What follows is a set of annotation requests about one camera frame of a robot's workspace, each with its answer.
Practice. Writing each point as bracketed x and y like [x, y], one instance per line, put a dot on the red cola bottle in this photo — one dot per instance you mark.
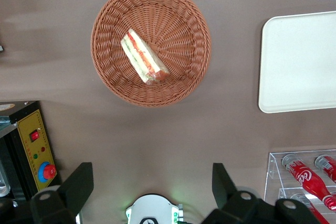
[307, 179]
[312, 208]
[328, 166]

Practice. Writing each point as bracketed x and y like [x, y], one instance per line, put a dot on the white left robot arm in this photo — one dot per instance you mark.
[152, 208]

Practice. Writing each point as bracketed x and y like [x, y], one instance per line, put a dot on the triangular sandwich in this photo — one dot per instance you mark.
[143, 54]

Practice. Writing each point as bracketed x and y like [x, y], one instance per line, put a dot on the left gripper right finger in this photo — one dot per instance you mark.
[231, 205]

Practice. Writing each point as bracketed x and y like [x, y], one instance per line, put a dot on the black food warmer cabinet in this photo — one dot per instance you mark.
[29, 129]

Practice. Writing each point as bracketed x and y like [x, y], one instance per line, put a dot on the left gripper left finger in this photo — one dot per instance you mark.
[71, 195]

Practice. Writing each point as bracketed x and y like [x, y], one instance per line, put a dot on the brown round wicker basket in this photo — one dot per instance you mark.
[183, 37]

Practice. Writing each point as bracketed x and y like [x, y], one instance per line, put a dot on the steel food pan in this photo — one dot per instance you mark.
[3, 179]

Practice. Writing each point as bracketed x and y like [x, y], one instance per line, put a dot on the clear acrylic bottle rack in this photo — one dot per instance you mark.
[273, 166]

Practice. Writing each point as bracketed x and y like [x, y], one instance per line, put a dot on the cream plastic tray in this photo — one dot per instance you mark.
[299, 64]

